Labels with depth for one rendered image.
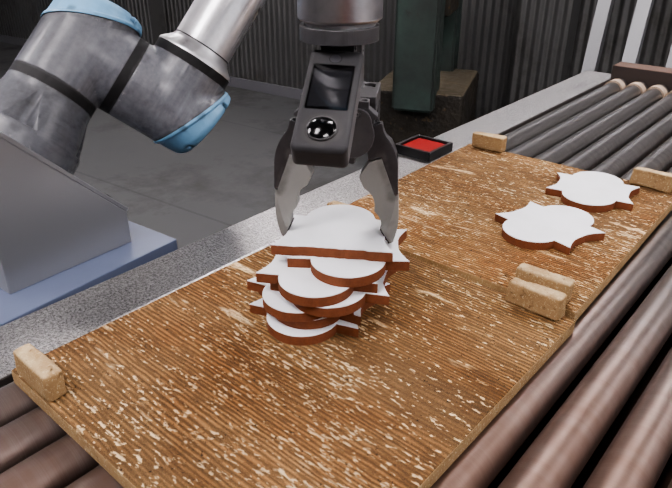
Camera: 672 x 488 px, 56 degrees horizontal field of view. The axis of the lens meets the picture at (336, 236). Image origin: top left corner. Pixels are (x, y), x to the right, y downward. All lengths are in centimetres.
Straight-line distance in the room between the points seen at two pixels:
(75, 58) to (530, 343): 65
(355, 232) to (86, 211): 42
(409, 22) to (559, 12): 96
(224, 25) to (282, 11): 414
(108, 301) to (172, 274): 8
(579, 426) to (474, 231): 33
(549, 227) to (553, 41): 313
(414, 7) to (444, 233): 256
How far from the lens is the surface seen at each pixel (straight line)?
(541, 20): 394
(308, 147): 50
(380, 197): 60
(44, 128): 88
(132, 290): 76
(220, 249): 83
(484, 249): 79
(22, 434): 60
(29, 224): 88
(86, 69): 92
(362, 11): 56
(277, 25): 513
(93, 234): 94
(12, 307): 87
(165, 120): 93
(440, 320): 65
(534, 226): 84
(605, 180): 102
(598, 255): 82
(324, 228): 64
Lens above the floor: 130
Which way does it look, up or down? 27 degrees down
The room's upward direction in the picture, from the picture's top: straight up
